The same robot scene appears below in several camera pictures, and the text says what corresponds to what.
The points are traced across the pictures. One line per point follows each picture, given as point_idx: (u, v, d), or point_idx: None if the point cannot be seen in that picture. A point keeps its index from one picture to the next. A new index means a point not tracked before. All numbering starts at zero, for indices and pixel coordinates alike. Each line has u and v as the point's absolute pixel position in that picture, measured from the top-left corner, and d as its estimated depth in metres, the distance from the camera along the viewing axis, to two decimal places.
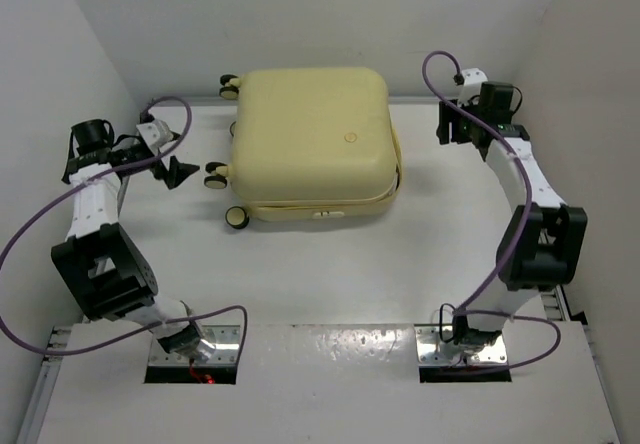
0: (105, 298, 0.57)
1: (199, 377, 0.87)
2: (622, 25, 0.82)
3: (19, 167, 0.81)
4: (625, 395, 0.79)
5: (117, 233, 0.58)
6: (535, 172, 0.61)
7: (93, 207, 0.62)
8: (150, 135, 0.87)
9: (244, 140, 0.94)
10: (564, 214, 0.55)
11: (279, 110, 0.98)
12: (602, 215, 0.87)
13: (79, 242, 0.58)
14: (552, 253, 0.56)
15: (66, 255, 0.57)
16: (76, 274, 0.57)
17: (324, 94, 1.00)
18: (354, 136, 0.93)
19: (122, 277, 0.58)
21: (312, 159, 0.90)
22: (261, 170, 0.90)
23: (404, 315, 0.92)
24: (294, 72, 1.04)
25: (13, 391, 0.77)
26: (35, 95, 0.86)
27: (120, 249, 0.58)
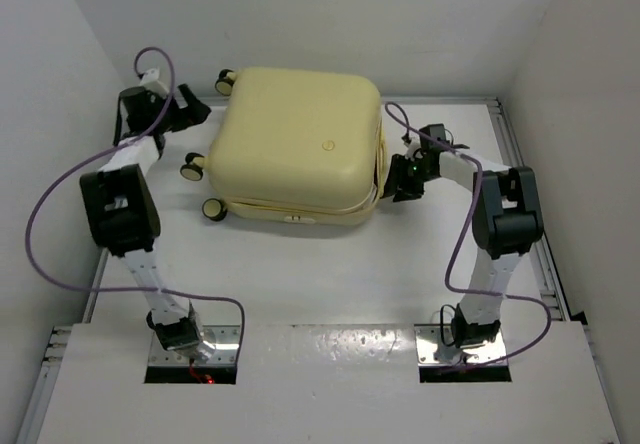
0: (115, 228, 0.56)
1: (199, 377, 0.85)
2: (625, 18, 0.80)
3: (18, 170, 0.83)
4: (626, 396, 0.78)
5: (137, 172, 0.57)
6: (477, 157, 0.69)
7: (125, 156, 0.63)
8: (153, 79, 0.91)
9: (225, 136, 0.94)
10: (515, 175, 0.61)
11: (265, 109, 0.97)
12: (608, 212, 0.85)
13: (104, 177, 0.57)
14: (518, 212, 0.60)
15: (91, 184, 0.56)
16: (93, 200, 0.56)
17: (311, 99, 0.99)
18: (333, 144, 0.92)
19: (134, 213, 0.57)
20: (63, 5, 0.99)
21: (286, 162, 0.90)
22: (235, 168, 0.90)
23: (404, 315, 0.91)
24: (284, 72, 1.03)
25: (14, 389, 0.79)
26: (35, 100, 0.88)
27: (137, 188, 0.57)
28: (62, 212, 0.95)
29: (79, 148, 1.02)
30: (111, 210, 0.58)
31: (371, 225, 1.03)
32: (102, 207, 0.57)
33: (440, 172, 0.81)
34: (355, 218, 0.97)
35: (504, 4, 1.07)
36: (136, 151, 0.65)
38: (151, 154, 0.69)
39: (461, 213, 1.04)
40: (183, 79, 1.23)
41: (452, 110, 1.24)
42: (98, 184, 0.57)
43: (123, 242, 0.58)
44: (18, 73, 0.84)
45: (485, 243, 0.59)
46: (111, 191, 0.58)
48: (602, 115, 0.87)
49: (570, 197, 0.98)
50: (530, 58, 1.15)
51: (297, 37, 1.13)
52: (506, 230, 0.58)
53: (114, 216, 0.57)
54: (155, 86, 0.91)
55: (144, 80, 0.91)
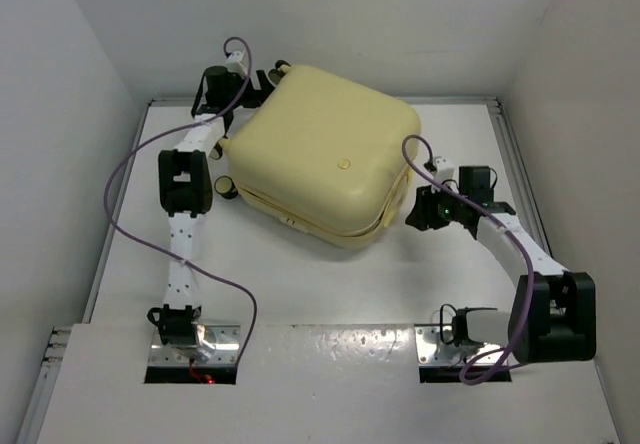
0: (178, 197, 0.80)
1: (199, 377, 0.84)
2: (625, 20, 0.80)
3: (18, 169, 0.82)
4: (626, 396, 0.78)
5: (203, 158, 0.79)
6: (528, 244, 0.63)
7: (196, 138, 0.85)
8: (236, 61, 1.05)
9: (252, 123, 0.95)
10: (570, 281, 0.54)
11: (298, 110, 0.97)
12: (608, 213, 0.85)
13: (180, 155, 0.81)
14: (566, 324, 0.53)
15: (166, 160, 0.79)
16: (167, 174, 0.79)
17: (344, 114, 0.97)
18: (349, 163, 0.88)
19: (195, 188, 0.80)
20: (64, 6, 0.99)
21: (299, 166, 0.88)
22: (251, 157, 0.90)
23: (404, 315, 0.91)
24: (324, 79, 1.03)
25: (15, 389, 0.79)
26: (36, 100, 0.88)
27: (200, 172, 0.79)
28: (62, 212, 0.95)
29: (80, 147, 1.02)
30: (178, 182, 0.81)
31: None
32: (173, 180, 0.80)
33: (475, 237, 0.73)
34: (355, 242, 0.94)
35: (504, 4, 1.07)
36: (204, 134, 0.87)
38: (218, 129, 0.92)
39: None
40: (183, 79, 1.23)
41: (452, 110, 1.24)
42: (172, 162, 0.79)
43: (181, 206, 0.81)
44: (18, 73, 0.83)
45: (522, 355, 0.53)
46: (182, 166, 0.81)
48: (602, 116, 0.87)
49: (570, 197, 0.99)
50: (529, 59, 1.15)
51: (297, 37, 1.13)
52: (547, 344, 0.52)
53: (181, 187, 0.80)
54: (236, 68, 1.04)
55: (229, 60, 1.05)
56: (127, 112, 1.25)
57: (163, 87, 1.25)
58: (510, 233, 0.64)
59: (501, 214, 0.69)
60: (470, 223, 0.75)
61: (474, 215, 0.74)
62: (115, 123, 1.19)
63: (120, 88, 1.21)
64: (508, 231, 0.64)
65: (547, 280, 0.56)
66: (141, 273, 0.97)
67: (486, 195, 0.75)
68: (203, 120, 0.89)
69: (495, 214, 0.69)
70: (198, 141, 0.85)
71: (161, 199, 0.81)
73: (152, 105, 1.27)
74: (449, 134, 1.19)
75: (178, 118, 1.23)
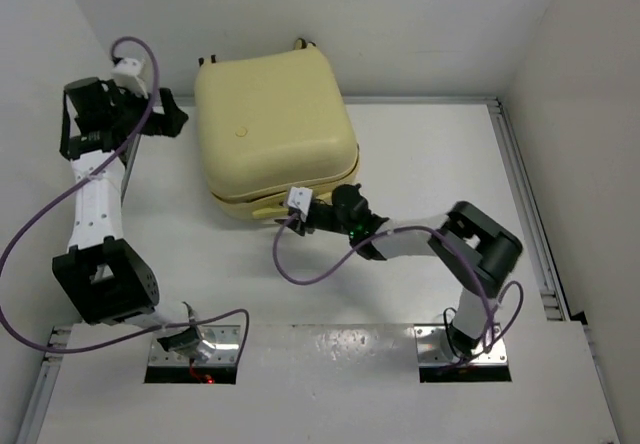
0: (107, 304, 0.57)
1: (199, 376, 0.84)
2: (625, 20, 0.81)
3: (16, 169, 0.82)
4: (625, 395, 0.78)
5: (121, 253, 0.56)
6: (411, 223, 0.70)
7: (96, 212, 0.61)
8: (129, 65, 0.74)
9: (221, 68, 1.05)
10: (459, 215, 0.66)
11: (271, 75, 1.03)
12: (608, 213, 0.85)
13: (83, 253, 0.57)
14: (486, 243, 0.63)
15: (67, 265, 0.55)
16: (76, 285, 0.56)
17: (293, 100, 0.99)
18: (245, 134, 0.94)
19: (126, 284, 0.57)
20: (64, 4, 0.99)
21: (217, 117, 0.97)
22: (199, 95, 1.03)
23: (404, 315, 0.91)
24: (304, 65, 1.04)
25: (14, 389, 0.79)
26: (37, 99, 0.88)
27: (124, 265, 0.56)
28: (61, 211, 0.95)
29: None
30: (99, 284, 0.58)
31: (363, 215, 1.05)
32: (89, 287, 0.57)
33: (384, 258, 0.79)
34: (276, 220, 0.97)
35: (505, 3, 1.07)
36: (107, 199, 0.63)
38: (118, 176, 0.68)
39: None
40: (183, 78, 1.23)
41: (453, 110, 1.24)
42: (74, 267, 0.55)
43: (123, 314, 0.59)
44: (17, 72, 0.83)
45: (491, 292, 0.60)
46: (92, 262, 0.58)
48: (602, 115, 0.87)
49: (570, 198, 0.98)
50: (529, 58, 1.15)
51: (296, 36, 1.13)
52: (500, 267, 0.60)
53: (108, 291, 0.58)
54: (128, 79, 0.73)
55: (120, 68, 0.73)
56: None
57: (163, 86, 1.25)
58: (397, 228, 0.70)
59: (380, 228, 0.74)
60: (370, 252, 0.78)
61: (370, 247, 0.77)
62: None
63: None
64: (394, 229, 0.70)
65: (446, 226, 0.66)
66: None
67: (368, 218, 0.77)
68: (91, 174, 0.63)
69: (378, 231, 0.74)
70: (101, 215, 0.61)
71: (88, 321, 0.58)
73: None
74: (448, 133, 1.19)
75: None
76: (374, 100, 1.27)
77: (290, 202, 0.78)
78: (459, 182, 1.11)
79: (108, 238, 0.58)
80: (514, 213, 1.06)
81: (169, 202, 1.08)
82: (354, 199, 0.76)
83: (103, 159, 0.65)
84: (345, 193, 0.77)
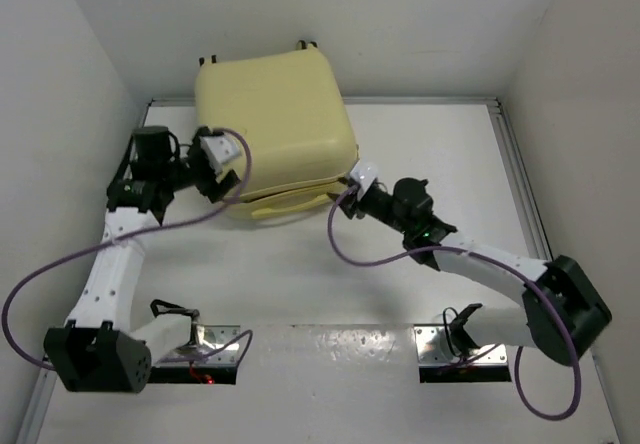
0: (88, 384, 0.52)
1: (199, 376, 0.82)
2: (625, 21, 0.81)
3: (16, 169, 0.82)
4: (625, 395, 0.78)
5: (111, 350, 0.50)
6: (494, 253, 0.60)
7: (106, 286, 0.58)
8: (221, 150, 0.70)
9: (222, 68, 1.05)
10: (556, 269, 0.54)
11: (270, 76, 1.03)
12: (608, 214, 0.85)
13: (77, 330, 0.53)
14: (577, 308, 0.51)
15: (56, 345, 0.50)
16: (63, 363, 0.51)
17: (294, 100, 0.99)
18: (245, 133, 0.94)
19: (109, 374, 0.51)
20: (64, 4, 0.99)
21: (216, 116, 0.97)
22: (199, 94, 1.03)
23: (404, 315, 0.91)
24: (305, 65, 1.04)
25: (15, 389, 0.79)
26: (36, 99, 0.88)
27: (111, 361, 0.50)
28: (61, 212, 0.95)
29: (79, 148, 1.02)
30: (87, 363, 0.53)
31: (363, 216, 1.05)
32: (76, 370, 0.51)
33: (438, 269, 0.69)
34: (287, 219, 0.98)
35: (505, 4, 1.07)
36: (120, 271, 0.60)
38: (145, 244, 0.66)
39: (473, 217, 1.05)
40: (183, 79, 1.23)
41: (453, 110, 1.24)
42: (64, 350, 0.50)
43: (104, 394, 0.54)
44: (18, 73, 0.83)
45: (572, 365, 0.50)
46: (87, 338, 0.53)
48: (601, 116, 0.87)
49: (570, 198, 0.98)
50: (529, 59, 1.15)
51: (296, 37, 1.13)
52: (588, 343, 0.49)
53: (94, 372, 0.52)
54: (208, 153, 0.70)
55: (211, 143, 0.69)
56: (127, 111, 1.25)
57: (163, 87, 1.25)
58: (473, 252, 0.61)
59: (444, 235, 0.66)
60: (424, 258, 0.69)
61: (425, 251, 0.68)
62: (115, 122, 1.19)
63: (119, 88, 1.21)
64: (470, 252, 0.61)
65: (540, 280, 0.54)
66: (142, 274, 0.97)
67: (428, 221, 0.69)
68: (116, 238, 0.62)
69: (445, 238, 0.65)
70: (110, 291, 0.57)
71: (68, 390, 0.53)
73: (152, 105, 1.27)
74: (448, 134, 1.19)
75: (178, 117, 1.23)
76: (374, 100, 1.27)
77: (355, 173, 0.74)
78: (460, 182, 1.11)
79: (107, 324, 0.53)
80: (514, 213, 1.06)
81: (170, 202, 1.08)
82: (420, 197, 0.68)
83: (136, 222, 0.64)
84: (410, 188, 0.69)
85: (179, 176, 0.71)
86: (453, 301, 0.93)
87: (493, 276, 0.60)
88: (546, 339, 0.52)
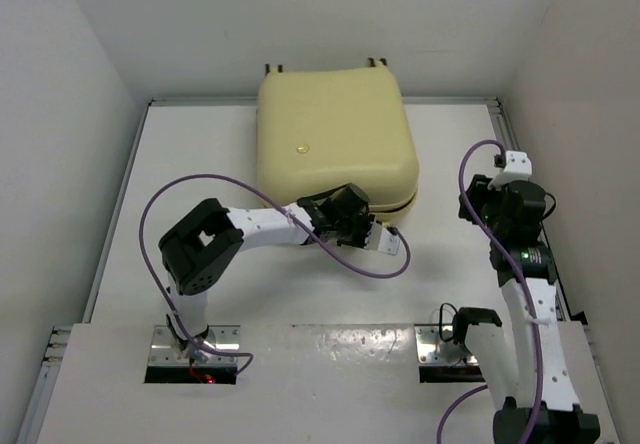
0: (177, 248, 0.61)
1: (199, 376, 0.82)
2: (624, 23, 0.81)
3: (17, 170, 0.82)
4: (626, 396, 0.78)
5: (229, 243, 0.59)
6: (550, 348, 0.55)
7: (260, 221, 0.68)
8: (387, 244, 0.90)
9: (293, 78, 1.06)
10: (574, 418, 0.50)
11: (342, 94, 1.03)
12: (609, 215, 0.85)
13: (223, 217, 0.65)
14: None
15: (209, 208, 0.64)
16: (201, 221, 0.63)
17: (365, 122, 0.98)
18: (308, 149, 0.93)
19: (195, 258, 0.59)
20: (65, 3, 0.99)
21: (282, 124, 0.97)
22: (266, 100, 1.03)
23: (405, 316, 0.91)
24: (380, 88, 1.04)
25: (15, 390, 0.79)
26: (38, 100, 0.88)
27: (210, 252, 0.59)
28: (62, 211, 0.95)
29: (79, 148, 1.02)
30: (194, 242, 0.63)
31: (391, 262, 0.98)
32: (188, 233, 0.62)
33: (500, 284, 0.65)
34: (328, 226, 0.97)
35: (505, 2, 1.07)
36: (272, 226, 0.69)
38: (290, 238, 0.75)
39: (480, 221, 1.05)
40: (183, 78, 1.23)
41: (453, 110, 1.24)
42: (207, 216, 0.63)
43: (169, 264, 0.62)
44: (21, 73, 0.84)
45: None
46: (216, 230, 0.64)
48: (601, 117, 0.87)
49: (570, 198, 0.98)
50: (529, 59, 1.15)
51: (296, 37, 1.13)
52: None
53: (190, 247, 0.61)
54: (375, 233, 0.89)
55: (390, 239, 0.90)
56: (126, 111, 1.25)
57: (163, 86, 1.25)
58: (536, 325, 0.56)
59: (535, 281, 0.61)
60: (501, 267, 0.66)
61: (504, 261, 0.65)
62: (114, 122, 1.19)
63: (119, 88, 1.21)
64: (533, 324, 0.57)
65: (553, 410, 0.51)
66: (142, 274, 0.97)
67: (527, 231, 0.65)
68: (291, 218, 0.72)
69: (528, 282, 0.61)
70: (258, 222, 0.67)
71: (167, 231, 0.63)
73: (153, 105, 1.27)
74: (450, 134, 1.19)
75: (177, 116, 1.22)
76: None
77: (510, 153, 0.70)
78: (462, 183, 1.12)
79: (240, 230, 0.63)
80: None
81: (169, 201, 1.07)
82: (533, 198, 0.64)
83: (304, 221, 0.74)
84: (529, 188, 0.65)
85: (345, 229, 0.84)
86: (454, 300, 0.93)
87: (521, 348, 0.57)
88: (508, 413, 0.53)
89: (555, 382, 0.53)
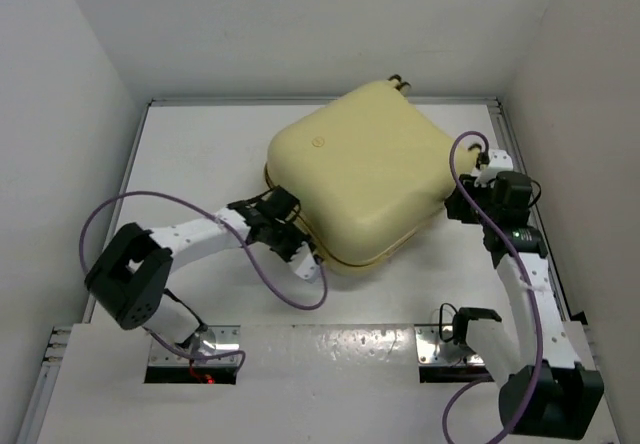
0: (105, 285, 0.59)
1: (199, 377, 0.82)
2: (624, 23, 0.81)
3: (17, 171, 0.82)
4: (626, 397, 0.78)
5: (159, 263, 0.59)
6: (548, 314, 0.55)
7: (188, 234, 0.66)
8: (306, 269, 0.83)
9: (387, 104, 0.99)
10: (577, 374, 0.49)
11: (405, 148, 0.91)
12: (609, 215, 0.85)
13: (147, 239, 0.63)
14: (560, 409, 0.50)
15: (128, 235, 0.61)
16: (125, 249, 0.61)
17: (386, 180, 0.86)
18: (322, 145, 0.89)
19: (126, 289, 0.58)
20: (64, 3, 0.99)
21: (334, 121, 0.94)
22: (349, 100, 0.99)
23: (405, 316, 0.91)
24: (435, 173, 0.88)
25: (14, 390, 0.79)
26: (38, 100, 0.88)
27: (142, 278, 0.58)
28: (62, 211, 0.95)
29: (79, 148, 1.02)
30: (120, 272, 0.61)
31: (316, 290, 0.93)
32: (111, 266, 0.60)
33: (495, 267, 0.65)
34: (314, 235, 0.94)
35: (505, 2, 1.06)
36: (201, 237, 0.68)
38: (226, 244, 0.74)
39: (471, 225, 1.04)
40: (183, 78, 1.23)
41: (454, 109, 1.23)
42: (128, 243, 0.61)
43: (101, 303, 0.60)
44: (21, 74, 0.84)
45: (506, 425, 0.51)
46: (141, 254, 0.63)
48: (601, 117, 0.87)
49: (571, 198, 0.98)
50: (529, 58, 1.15)
51: (296, 37, 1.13)
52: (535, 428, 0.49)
53: (119, 280, 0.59)
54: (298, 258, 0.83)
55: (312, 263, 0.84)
56: (126, 111, 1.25)
57: (163, 86, 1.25)
58: (532, 292, 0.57)
59: (528, 257, 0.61)
60: (493, 247, 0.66)
61: (498, 244, 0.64)
62: (114, 122, 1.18)
63: (119, 87, 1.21)
64: (529, 291, 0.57)
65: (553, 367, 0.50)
66: None
67: (517, 214, 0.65)
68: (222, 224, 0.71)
69: (521, 256, 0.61)
70: (185, 236, 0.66)
71: (91, 269, 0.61)
73: (153, 104, 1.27)
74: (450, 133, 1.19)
75: (177, 116, 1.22)
76: None
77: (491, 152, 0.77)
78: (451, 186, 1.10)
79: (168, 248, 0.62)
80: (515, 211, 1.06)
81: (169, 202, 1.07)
82: (520, 181, 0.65)
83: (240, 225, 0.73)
84: (515, 174, 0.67)
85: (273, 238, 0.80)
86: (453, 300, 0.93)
87: (520, 318, 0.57)
88: (511, 387, 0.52)
89: (555, 342, 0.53)
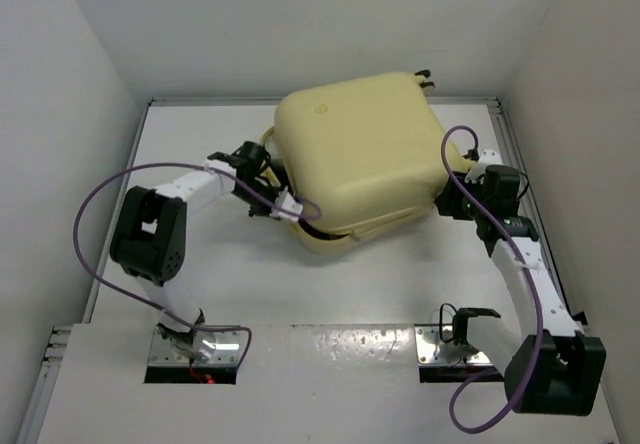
0: (132, 247, 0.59)
1: (199, 376, 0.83)
2: (624, 23, 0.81)
3: (18, 171, 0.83)
4: (626, 397, 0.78)
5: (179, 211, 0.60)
6: (546, 289, 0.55)
7: (188, 185, 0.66)
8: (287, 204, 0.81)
9: (400, 91, 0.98)
10: (579, 342, 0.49)
11: (401, 134, 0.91)
12: (609, 214, 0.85)
13: (154, 197, 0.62)
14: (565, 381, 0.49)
15: (138, 197, 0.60)
16: (136, 211, 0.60)
17: (370, 158, 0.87)
18: (324, 110, 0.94)
19: (158, 243, 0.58)
20: (65, 4, 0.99)
21: (346, 95, 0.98)
22: (369, 81, 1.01)
23: (405, 316, 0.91)
24: (422, 163, 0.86)
25: (14, 390, 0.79)
26: (38, 101, 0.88)
27: (170, 227, 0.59)
28: (62, 211, 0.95)
29: (79, 147, 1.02)
30: (140, 233, 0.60)
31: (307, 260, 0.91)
32: (130, 228, 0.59)
33: (489, 255, 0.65)
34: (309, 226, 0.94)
35: (505, 2, 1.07)
36: (200, 185, 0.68)
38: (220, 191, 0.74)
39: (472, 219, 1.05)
40: (183, 78, 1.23)
41: (453, 109, 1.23)
42: (140, 204, 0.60)
43: (135, 267, 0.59)
44: (21, 75, 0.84)
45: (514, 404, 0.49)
46: (153, 213, 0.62)
48: (601, 116, 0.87)
49: (570, 197, 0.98)
50: (529, 58, 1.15)
51: (296, 37, 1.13)
52: (543, 401, 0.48)
53: (143, 238, 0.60)
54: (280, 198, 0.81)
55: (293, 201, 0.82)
56: (126, 111, 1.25)
57: (163, 86, 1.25)
58: (527, 269, 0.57)
59: (521, 239, 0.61)
60: (487, 237, 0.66)
61: (491, 232, 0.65)
62: (114, 122, 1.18)
63: (119, 87, 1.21)
64: (524, 267, 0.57)
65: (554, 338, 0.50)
66: None
67: (507, 204, 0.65)
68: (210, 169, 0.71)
69: (514, 239, 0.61)
70: (188, 186, 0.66)
71: (112, 239, 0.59)
73: (153, 104, 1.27)
74: (451, 133, 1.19)
75: (177, 116, 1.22)
76: None
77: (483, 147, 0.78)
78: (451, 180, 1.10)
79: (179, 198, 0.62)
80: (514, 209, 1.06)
81: None
82: (507, 171, 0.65)
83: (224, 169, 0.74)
84: (504, 165, 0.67)
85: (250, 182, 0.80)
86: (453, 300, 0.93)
87: (518, 298, 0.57)
88: (515, 364, 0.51)
89: (554, 314, 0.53)
